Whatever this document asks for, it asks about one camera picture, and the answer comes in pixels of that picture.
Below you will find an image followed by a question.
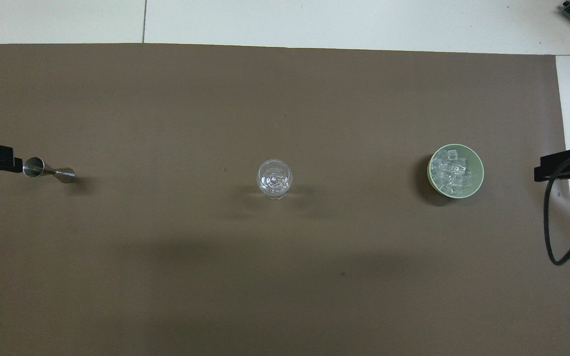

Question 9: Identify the silver metal jigger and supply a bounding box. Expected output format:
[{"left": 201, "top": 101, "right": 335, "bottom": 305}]
[{"left": 23, "top": 157, "right": 76, "bottom": 184}]

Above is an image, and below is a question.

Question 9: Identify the green bowl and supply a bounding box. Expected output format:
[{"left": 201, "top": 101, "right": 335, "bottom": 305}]
[{"left": 427, "top": 144, "right": 485, "bottom": 200}]

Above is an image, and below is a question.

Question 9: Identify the clear drinking glass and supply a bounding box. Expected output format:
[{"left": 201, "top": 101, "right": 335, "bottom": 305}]
[{"left": 257, "top": 159, "right": 293, "bottom": 200}]

